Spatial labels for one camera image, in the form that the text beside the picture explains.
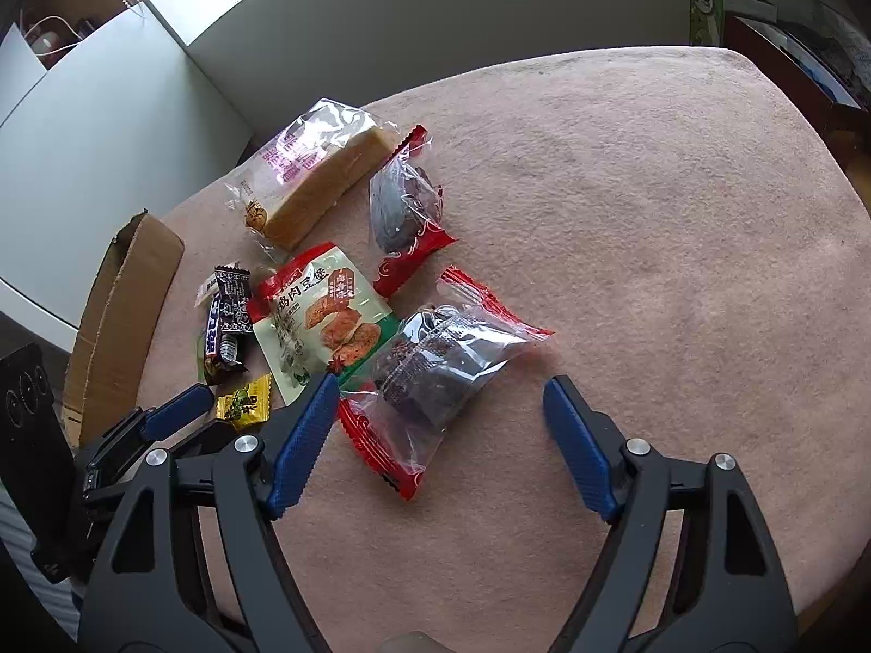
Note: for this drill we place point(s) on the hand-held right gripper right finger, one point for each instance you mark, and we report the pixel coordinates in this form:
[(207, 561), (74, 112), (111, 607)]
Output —
[(578, 442)]

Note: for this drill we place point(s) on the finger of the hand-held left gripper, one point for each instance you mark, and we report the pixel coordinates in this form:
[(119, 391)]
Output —
[(180, 408), (207, 439)]

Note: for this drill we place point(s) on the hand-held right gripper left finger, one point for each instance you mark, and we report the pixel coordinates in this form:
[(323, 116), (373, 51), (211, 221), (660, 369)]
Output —
[(306, 435)]

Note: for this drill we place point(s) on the yellow candy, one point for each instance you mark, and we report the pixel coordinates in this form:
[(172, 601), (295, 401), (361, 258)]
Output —
[(241, 405)]

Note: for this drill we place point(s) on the black and blue snack bar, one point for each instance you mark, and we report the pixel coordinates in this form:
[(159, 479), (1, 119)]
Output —
[(221, 347)]

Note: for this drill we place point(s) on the brown cardboard box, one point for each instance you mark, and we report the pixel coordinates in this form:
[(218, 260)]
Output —
[(116, 326)]

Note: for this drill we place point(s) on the green and red snack packet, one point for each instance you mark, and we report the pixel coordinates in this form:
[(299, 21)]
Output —
[(306, 326)]

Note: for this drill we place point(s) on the dark cake packet red ends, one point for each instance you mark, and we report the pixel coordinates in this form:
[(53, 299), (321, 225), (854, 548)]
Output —
[(435, 374), (401, 211)]

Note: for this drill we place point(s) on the packaged sliced bread loaf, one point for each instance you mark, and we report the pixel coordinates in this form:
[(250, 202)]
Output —
[(320, 170)]

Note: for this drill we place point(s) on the pink table cloth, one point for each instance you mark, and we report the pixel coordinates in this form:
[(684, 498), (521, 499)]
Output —
[(612, 252)]

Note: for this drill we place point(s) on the white cabinet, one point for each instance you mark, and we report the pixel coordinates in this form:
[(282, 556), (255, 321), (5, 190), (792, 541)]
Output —
[(102, 170)]

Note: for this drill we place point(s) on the wooden shelf niche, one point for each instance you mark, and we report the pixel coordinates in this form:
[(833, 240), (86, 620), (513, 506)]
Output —
[(61, 7)]

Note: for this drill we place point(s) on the dark wooden side table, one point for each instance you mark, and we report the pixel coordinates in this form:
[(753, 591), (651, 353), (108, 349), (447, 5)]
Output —
[(796, 75)]

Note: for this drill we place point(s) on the green tissue box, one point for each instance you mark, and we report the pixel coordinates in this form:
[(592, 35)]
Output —
[(708, 7)]

